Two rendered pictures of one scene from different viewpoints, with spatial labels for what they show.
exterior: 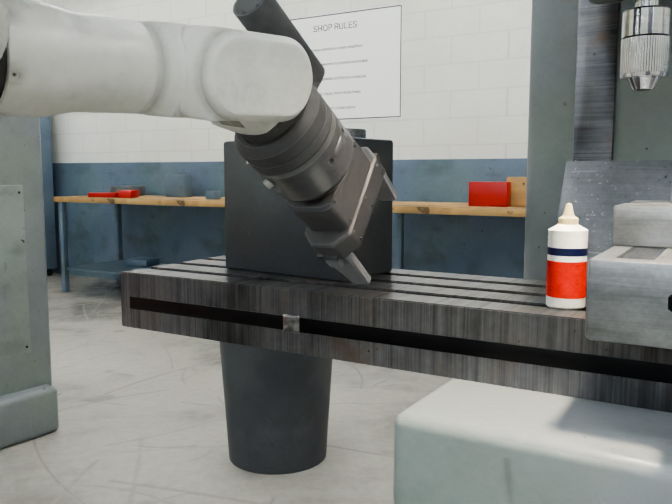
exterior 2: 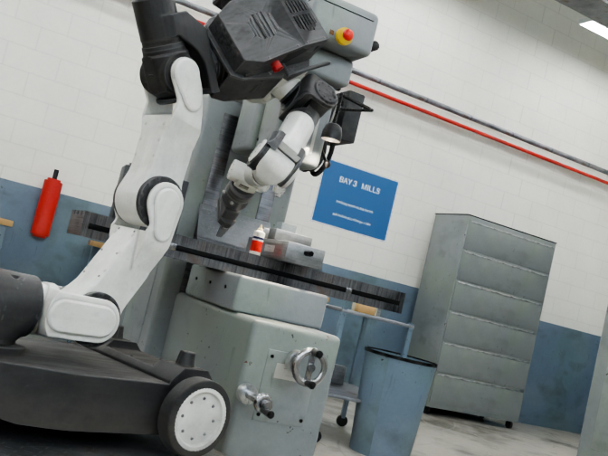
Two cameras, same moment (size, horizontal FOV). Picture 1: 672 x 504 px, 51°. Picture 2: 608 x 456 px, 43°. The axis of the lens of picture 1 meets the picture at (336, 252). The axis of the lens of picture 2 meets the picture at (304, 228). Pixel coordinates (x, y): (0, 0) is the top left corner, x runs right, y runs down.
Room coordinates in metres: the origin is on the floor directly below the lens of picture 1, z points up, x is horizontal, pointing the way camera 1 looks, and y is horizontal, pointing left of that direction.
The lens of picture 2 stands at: (-0.87, 1.96, 0.87)
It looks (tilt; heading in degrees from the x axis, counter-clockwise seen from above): 5 degrees up; 303
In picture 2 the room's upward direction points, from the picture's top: 14 degrees clockwise
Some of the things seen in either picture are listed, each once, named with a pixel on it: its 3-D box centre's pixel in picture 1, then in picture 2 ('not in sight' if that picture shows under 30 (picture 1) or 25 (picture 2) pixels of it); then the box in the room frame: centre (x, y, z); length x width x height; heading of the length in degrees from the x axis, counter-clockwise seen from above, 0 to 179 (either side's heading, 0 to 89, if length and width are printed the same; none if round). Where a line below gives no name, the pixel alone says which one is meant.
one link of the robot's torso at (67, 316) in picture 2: not in sight; (66, 312); (0.67, 0.58, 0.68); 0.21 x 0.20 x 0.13; 78
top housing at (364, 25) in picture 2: not in sight; (315, 35); (0.77, -0.33, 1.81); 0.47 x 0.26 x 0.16; 149
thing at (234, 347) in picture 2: not in sight; (231, 394); (0.74, -0.31, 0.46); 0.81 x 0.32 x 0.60; 149
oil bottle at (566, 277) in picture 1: (567, 255); (258, 239); (0.74, -0.24, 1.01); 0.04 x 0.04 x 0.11
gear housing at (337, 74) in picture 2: not in sight; (303, 70); (0.79, -0.35, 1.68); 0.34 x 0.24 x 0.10; 149
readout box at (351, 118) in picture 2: not in sight; (341, 119); (0.84, -0.77, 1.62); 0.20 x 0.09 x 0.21; 149
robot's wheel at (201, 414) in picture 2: not in sight; (194, 416); (0.35, 0.37, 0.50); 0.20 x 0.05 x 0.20; 78
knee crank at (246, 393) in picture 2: not in sight; (257, 399); (0.37, 0.07, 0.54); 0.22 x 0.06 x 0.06; 149
